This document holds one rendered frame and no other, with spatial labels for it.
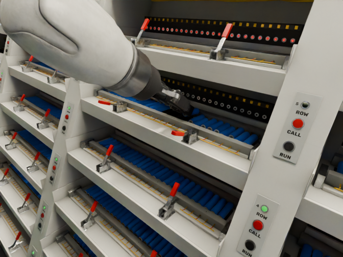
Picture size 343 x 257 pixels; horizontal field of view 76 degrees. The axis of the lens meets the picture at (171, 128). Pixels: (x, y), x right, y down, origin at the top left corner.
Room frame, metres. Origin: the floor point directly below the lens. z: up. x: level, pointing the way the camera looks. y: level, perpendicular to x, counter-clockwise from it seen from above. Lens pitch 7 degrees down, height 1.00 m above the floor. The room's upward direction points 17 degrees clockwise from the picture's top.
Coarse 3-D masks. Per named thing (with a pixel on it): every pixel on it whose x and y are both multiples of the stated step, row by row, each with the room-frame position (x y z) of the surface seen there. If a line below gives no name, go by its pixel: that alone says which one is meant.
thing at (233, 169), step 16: (80, 96) 0.75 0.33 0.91; (96, 112) 0.71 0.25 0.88; (112, 112) 0.66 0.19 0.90; (128, 112) 0.67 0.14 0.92; (224, 112) 0.64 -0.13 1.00; (128, 128) 0.62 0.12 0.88; (144, 128) 0.58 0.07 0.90; (160, 128) 0.58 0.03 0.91; (160, 144) 0.55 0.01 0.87; (176, 144) 0.52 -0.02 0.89; (192, 144) 0.51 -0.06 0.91; (208, 144) 0.52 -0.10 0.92; (256, 144) 0.48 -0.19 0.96; (192, 160) 0.50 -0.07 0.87; (208, 160) 0.47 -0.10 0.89; (224, 160) 0.46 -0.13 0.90; (240, 160) 0.46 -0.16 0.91; (224, 176) 0.45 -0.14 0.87; (240, 176) 0.43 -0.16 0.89
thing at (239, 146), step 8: (96, 96) 0.76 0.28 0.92; (104, 96) 0.76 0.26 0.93; (112, 96) 0.73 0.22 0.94; (120, 104) 0.71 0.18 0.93; (128, 104) 0.69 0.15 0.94; (136, 104) 0.68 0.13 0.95; (144, 112) 0.65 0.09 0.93; (152, 112) 0.63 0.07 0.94; (160, 112) 0.63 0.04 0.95; (160, 120) 0.62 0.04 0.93; (168, 120) 0.60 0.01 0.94; (176, 120) 0.58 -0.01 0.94; (184, 120) 0.58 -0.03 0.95; (176, 128) 0.56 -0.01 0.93; (184, 128) 0.57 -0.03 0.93; (200, 128) 0.54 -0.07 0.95; (200, 136) 0.54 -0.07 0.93; (208, 136) 0.53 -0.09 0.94; (216, 136) 0.51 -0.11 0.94; (224, 136) 0.51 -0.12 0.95; (224, 144) 0.50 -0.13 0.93; (232, 144) 0.49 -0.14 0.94; (240, 144) 0.48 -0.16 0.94; (248, 144) 0.48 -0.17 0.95; (232, 152) 0.47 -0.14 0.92; (248, 152) 0.47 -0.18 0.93
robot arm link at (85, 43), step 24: (24, 0) 0.24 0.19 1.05; (48, 0) 0.24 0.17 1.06; (72, 0) 0.26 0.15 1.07; (24, 24) 0.24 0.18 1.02; (48, 24) 0.25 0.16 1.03; (72, 24) 0.26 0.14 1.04; (96, 24) 0.28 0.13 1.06; (24, 48) 0.26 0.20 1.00; (48, 48) 0.26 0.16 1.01; (72, 48) 0.27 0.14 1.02; (96, 48) 0.29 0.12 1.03; (120, 48) 0.32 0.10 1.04; (72, 72) 0.30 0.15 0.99; (96, 72) 0.31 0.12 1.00; (120, 72) 0.34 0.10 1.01
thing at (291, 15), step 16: (160, 16) 0.88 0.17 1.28; (176, 16) 0.84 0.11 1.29; (192, 16) 0.80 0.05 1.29; (208, 16) 0.77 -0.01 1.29; (224, 16) 0.74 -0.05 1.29; (240, 16) 0.71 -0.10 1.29; (256, 16) 0.68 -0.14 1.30; (272, 16) 0.65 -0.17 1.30; (288, 16) 0.63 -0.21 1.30; (304, 16) 0.61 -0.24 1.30; (192, 80) 0.76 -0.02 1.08; (256, 96) 0.64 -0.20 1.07; (272, 96) 0.61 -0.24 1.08; (336, 128) 0.52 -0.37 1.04; (336, 144) 0.52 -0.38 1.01; (304, 224) 0.52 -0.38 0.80; (320, 240) 0.49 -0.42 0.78
